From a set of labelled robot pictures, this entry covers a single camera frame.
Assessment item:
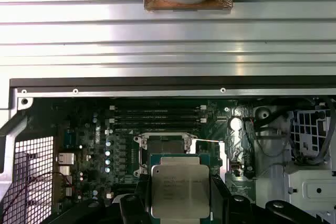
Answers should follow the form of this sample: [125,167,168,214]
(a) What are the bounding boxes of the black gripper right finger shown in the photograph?
[209,173,333,224]

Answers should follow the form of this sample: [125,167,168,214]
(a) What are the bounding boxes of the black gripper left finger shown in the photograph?
[47,173,152,224]

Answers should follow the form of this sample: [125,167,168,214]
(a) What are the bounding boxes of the silver topped CPU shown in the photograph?
[149,153,211,224]

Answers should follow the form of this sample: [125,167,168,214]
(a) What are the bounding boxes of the metal CPU socket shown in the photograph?
[133,132,199,180]

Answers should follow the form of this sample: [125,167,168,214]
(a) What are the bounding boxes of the black RAM slot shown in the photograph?
[112,111,203,118]
[109,118,207,124]
[112,124,203,131]
[109,105,207,112]

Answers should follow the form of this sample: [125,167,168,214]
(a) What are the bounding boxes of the green motherboard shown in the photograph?
[51,97,257,224]

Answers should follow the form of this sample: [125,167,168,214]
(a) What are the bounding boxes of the black open PC case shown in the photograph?
[0,77,336,224]

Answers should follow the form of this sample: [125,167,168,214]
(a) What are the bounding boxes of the red black twisted wire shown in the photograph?
[2,170,82,210]

